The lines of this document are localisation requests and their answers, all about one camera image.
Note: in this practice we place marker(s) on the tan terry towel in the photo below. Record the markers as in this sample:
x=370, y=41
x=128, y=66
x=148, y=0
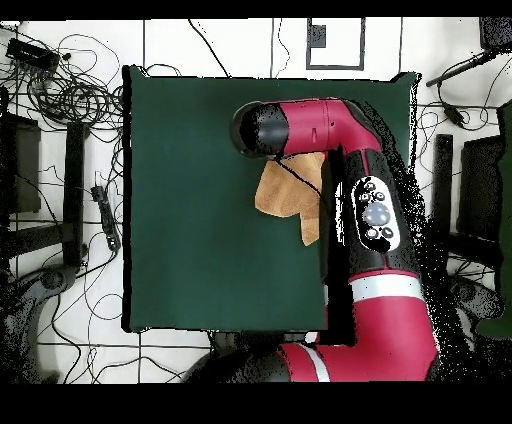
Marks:
x=280, y=192

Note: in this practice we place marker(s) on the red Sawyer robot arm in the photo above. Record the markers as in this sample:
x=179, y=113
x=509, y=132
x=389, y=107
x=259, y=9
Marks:
x=384, y=332

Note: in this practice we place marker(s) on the dark flat panel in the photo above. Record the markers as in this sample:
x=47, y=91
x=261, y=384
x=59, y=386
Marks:
x=480, y=188
x=24, y=168

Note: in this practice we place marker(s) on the dark green table cloth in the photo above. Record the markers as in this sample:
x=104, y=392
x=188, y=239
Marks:
x=192, y=200

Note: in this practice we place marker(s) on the black power strip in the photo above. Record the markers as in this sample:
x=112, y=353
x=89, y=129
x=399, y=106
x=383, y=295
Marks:
x=106, y=218

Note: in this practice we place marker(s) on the black stand bar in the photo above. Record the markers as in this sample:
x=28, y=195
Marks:
x=443, y=180
x=74, y=192

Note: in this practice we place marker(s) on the black power adapter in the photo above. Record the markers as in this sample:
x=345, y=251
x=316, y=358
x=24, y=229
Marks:
x=454, y=115

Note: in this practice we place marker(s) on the grey rounded base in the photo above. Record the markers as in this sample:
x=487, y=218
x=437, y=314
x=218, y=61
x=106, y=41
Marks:
x=24, y=304
x=476, y=298

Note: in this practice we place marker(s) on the black rod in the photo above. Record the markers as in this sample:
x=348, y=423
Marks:
x=460, y=68

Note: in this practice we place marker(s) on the black electronics box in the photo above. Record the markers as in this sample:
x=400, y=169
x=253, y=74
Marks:
x=32, y=54

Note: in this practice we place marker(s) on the black corner box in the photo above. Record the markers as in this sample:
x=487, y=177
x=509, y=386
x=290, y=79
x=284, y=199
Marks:
x=496, y=34

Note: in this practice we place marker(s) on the grey square frame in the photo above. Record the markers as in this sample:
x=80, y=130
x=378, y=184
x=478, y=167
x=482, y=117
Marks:
x=362, y=44

